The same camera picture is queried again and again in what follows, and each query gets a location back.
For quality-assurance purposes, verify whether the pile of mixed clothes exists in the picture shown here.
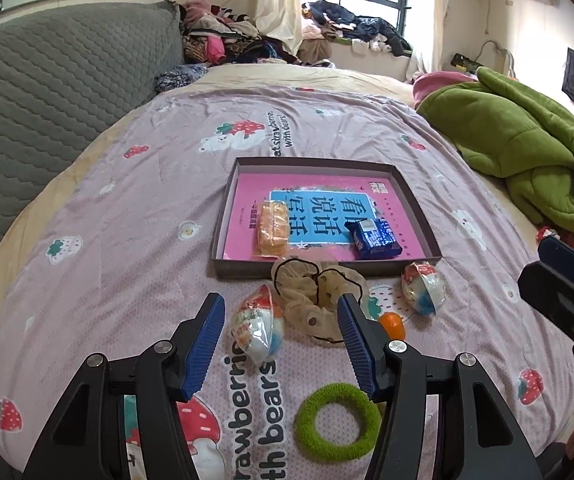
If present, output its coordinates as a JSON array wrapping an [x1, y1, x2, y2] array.
[[179, 0, 338, 68]]

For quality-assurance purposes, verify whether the blue cookie packet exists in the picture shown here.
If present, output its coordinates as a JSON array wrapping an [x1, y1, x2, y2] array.
[[344, 217, 403, 261]]

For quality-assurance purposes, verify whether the dark floral cloth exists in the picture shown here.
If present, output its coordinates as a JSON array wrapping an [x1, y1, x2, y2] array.
[[154, 63, 208, 94]]

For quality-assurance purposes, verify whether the green fleece blanket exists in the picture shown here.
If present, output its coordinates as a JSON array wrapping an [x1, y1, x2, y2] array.
[[415, 66, 574, 241]]

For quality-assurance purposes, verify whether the pink and blue book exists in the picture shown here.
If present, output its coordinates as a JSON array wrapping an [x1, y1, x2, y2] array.
[[224, 172, 430, 262]]

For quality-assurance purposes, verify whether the green fuzzy hair ring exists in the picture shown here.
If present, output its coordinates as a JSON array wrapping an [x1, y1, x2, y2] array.
[[294, 382, 383, 460]]

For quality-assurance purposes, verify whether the small orange mandarin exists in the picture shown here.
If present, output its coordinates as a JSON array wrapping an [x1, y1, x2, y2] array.
[[378, 311, 406, 341]]

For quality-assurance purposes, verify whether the white cable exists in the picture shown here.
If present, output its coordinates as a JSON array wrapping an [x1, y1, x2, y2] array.
[[476, 40, 519, 80]]

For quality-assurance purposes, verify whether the pink blanket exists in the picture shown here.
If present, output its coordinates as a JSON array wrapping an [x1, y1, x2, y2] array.
[[412, 71, 479, 109]]

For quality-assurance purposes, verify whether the beige sheer scrunchie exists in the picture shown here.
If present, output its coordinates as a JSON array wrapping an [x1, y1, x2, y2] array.
[[271, 256, 368, 347]]

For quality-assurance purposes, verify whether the grey quilted headboard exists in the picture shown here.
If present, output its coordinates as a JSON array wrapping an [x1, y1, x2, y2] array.
[[0, 1, 186, 293]]

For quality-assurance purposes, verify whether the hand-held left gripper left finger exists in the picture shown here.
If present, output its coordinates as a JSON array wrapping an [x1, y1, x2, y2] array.
[[22, 292, 226, 480]]

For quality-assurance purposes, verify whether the cream curtain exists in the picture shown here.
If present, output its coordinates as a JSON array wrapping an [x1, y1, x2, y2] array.
[[255, 0, 304, 58], [407, 0, 451, 83]]

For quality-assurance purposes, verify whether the pink strawberry print bed sheet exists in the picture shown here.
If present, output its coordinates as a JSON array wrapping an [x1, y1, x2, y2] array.
[[0, 82, 574, 480]]

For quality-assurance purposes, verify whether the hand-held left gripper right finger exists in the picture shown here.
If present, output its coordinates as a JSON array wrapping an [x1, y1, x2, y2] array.
[[336, 293, 543, 480]]

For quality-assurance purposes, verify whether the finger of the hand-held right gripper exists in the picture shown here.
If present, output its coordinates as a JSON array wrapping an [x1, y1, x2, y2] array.
[[517, 261, 574, 348], [538, 236, 574, 292]]

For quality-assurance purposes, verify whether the pile of dark clothes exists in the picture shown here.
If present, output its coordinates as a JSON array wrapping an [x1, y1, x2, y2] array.
[[302, 0, 414, 58]]

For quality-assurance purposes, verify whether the shallow grey cardboard box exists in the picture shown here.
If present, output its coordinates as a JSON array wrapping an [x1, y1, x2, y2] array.
[[210, 156, 441, 281]]

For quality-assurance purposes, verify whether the black and yellow device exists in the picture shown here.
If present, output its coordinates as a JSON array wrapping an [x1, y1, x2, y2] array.
[[450, 52, 481, 72]]

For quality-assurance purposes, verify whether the toy egg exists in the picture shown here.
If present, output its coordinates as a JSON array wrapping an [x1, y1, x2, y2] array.
[[400, 261, 446, 316], [230, 285, 286, 361]]

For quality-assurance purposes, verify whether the orange cracker packet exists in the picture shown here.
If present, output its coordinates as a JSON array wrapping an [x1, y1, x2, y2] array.
[[254, 200, 291, 259]]

